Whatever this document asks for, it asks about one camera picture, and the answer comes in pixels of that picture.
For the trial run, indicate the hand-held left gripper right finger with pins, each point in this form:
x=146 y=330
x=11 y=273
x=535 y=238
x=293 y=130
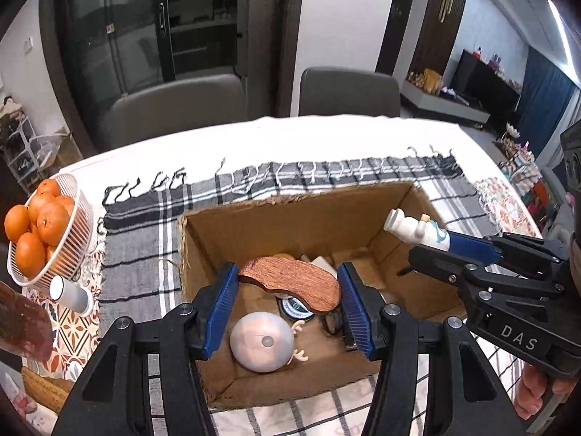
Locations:
x=356 y=309

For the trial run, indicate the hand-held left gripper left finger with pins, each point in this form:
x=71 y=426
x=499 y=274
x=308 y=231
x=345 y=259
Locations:
x=222 y=309

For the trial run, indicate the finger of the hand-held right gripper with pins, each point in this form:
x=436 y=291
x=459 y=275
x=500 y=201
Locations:
x=435 y=261
x=472 y=247

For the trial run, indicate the brown wooden piece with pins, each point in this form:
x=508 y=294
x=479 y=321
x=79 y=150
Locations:
x=295 y=279

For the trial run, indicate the cardboard box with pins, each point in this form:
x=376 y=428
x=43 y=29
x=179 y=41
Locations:
x=317 y=222

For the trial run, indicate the person's right hand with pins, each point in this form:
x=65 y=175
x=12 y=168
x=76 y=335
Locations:
x=533 y=393

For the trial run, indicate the small beige block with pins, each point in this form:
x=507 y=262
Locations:
x=324 y=265

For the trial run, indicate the grey plaid fringed cloth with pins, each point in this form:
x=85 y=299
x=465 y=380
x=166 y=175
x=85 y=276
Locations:
x=145 y=236

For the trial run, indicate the potted flowers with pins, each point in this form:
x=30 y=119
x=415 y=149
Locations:
x=515 y=150

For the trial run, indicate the grey television cabinet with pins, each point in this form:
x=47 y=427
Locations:
x=445 y=106

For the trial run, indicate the white cylindrical cup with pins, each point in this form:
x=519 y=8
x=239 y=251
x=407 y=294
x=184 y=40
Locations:
x=72 y=295

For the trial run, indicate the blue curtain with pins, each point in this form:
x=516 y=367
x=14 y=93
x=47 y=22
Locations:
x=544 y=100

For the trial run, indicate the yellow snack bags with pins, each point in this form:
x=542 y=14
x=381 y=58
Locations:
x=426 y=81

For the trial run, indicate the grey dining chair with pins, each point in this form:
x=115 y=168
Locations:
x=349 y=93
x=177 y=109

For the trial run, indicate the pile of oranges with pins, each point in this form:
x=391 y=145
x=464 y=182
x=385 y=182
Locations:
x=50 y=222

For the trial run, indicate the woven straw mat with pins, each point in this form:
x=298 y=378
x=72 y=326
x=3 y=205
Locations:
x=45 y=388

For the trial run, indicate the dark wooden door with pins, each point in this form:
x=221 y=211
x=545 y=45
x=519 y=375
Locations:
x=397 y=18

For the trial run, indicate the white shoe rack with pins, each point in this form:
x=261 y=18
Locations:
x=22 y=154

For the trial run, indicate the dark framed glass sliding door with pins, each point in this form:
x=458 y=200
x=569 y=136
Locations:
x=136 y=32

